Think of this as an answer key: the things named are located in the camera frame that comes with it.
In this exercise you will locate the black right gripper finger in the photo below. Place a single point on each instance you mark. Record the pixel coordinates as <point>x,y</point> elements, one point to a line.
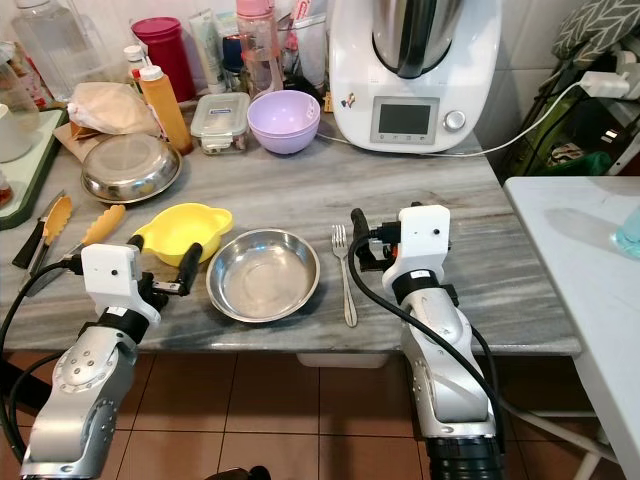
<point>359,226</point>

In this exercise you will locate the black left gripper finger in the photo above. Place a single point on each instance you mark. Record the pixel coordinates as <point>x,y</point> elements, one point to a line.
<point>137,243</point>
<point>191,262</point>

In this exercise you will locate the wide shallow steel bowl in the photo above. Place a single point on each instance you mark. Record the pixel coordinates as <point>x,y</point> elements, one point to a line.
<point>260,280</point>

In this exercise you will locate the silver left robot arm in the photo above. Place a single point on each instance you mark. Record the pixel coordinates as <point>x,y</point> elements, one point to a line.
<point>90,390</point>

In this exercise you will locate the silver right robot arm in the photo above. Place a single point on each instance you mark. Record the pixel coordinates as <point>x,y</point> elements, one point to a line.
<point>445,380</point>

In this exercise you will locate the steel fork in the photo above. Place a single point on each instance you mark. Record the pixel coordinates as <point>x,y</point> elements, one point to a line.
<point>339,245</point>

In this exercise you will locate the small steel bowl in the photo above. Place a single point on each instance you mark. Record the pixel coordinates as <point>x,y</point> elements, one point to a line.
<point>130,170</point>

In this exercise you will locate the green tray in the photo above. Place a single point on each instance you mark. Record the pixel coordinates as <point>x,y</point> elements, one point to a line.
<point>42,170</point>

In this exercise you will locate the purple plastic bowl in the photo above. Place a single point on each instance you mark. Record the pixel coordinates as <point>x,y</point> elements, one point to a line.
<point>283,122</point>

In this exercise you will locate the orange sauce squeeze bottle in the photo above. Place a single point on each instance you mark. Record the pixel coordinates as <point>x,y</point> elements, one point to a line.
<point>165,115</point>

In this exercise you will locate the small jar with red contents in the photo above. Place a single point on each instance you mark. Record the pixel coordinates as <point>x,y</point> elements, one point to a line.
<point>5,190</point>

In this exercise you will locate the glass container with lid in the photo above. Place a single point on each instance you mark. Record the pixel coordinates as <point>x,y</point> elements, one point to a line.
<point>218,120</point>

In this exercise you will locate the white kitchen food processor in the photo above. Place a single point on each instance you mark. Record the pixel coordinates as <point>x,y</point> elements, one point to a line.
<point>360,70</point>

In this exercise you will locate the small white capped bottle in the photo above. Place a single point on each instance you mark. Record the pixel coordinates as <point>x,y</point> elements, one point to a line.
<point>133,60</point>

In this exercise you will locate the dark red canister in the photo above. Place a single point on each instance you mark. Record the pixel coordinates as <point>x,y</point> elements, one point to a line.
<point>165,50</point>

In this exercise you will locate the white side table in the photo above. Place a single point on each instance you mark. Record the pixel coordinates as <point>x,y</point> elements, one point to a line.
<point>580,280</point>

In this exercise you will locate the green bag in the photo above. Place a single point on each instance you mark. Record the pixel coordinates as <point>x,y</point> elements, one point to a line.
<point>560,160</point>

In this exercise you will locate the pink drinking bottle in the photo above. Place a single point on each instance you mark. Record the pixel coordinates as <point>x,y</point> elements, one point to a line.
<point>257,50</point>

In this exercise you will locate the white tube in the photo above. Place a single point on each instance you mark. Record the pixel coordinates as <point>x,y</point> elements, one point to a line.
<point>202,50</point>

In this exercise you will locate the clear bottle orange cap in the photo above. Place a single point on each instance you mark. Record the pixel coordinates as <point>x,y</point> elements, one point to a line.
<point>15,75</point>

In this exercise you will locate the large clear plastic bottle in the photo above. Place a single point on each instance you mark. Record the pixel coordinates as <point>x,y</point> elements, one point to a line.
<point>60,40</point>

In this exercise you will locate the light blue cloth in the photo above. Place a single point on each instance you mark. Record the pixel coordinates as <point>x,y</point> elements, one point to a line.
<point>630,235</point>

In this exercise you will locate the white power adapter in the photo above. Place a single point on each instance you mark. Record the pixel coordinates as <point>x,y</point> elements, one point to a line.
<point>605,83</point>

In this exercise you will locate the grey patterned cloth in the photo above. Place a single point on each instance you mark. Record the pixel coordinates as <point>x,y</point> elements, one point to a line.
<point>595,25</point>

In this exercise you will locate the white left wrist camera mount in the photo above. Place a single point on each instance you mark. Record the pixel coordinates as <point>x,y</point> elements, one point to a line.
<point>110,275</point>

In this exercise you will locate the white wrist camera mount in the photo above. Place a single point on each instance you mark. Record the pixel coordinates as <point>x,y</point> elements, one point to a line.
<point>425,235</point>
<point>110,275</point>

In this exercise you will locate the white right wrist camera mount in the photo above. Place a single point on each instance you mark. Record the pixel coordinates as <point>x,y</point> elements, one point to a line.
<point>425,235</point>

